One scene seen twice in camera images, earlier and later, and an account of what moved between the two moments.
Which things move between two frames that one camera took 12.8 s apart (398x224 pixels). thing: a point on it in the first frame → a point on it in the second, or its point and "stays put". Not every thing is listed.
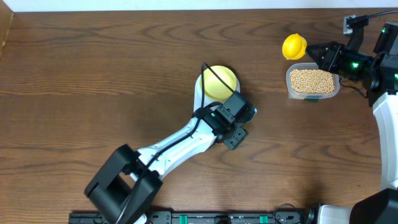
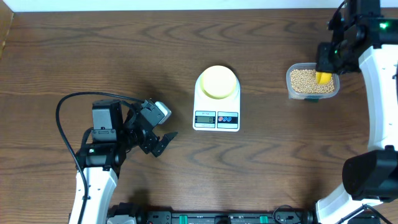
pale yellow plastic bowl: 215,88 stays put
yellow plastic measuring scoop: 294,46 → 323,78
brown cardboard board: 6,17 stays put
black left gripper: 235,142 → 162,144
